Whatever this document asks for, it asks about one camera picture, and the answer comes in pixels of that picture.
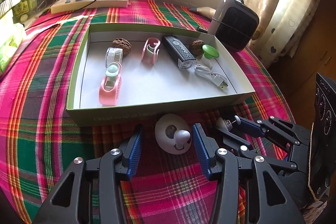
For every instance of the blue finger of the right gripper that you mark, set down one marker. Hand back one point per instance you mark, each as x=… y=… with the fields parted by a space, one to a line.
x=249 y=127
x=235 y=144

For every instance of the white cylindrical cap device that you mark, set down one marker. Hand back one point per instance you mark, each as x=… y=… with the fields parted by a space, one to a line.
x=113 y=55

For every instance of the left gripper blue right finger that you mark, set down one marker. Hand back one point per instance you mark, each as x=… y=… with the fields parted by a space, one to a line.
x=206 y=148

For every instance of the small white round suction hook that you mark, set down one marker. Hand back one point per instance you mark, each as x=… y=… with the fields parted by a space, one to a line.
x=227 y=125

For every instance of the large pink silicone holder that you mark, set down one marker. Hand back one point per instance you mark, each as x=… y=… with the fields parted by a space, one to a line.
x=110 y=86

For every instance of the black bike light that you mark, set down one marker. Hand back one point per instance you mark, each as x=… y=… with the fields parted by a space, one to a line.
x=178 y=52

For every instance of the green white cardboard box tray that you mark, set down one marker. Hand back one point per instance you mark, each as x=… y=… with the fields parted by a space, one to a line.
x=148 y=89

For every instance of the green tissue pack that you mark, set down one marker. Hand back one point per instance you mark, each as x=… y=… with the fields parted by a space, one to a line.
x=11 y=39

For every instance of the brown walnut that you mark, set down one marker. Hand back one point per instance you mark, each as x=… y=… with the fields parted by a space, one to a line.
x=196 y=47
x=122 y=44

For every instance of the beige power strip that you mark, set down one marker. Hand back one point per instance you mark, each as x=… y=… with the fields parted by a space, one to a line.
x=72 y=5

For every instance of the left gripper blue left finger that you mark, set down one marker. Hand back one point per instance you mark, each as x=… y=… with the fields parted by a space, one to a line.
x=131 y=153

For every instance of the small pink clip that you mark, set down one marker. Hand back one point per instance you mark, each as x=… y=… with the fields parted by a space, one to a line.
x=150 y=51

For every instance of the white black desk heater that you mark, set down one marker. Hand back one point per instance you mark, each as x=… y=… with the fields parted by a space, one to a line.
x=233 y=24

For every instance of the beige wrapped tool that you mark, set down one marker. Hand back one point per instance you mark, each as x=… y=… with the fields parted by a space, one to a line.
x=204 y=11

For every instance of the green white striped box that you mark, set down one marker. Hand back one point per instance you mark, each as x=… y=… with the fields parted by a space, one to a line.
x=7 y=5

